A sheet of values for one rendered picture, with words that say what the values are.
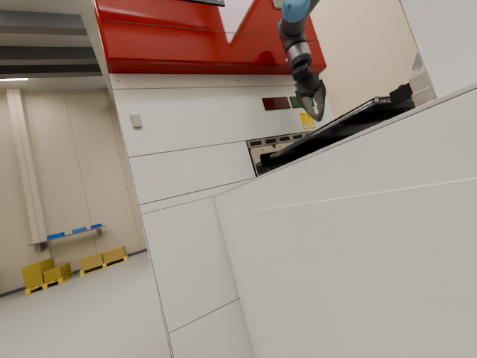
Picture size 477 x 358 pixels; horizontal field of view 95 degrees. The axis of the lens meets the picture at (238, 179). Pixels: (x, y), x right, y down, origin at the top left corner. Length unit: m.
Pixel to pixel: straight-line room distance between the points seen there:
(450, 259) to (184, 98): 0.68
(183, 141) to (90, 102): 8.70
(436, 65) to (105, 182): 8.28
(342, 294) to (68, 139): 8.85
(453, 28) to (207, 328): 0.70
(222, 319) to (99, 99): 8.97
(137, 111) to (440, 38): 0.63
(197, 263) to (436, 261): 0.53
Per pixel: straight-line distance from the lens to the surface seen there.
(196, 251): 0.65
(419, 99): 0.48
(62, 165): 8.76
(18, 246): 8.87
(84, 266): 7.28
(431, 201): 0.23
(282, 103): 0.90
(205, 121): 0.72
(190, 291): 0.66
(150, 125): 0.69
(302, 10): 0.76
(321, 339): 0.42
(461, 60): 0.28
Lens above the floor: 0.79
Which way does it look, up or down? 5 degrees up
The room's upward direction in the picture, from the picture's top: 15 degrees counter-clockwise
